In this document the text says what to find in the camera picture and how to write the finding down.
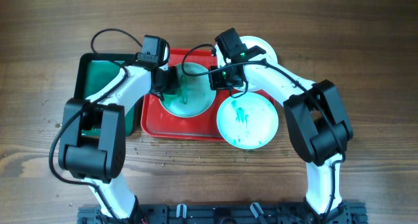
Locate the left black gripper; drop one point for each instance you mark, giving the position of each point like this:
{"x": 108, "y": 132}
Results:
{"x": 174, "y": 85}

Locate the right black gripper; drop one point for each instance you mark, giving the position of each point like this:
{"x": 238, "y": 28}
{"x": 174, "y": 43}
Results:
{"x": 215, "y": 83}

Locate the white plate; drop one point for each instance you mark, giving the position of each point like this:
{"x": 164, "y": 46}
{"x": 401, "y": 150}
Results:
{"x": 192, "y": 98}

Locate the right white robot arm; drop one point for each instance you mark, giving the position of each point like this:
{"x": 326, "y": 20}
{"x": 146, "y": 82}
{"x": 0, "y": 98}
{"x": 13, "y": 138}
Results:
{"x": 317, "y": 121}

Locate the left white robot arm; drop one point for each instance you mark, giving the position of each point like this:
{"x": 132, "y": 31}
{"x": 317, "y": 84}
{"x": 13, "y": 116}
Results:
{"x": 91, "y": 142}

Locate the red plastic tray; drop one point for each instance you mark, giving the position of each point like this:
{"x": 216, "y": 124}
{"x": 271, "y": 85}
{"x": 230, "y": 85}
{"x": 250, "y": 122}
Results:
{"x": 157, "y": 122}

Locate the dark green water tray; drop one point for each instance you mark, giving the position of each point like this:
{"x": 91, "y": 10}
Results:
{"x": 93, "y": 75}

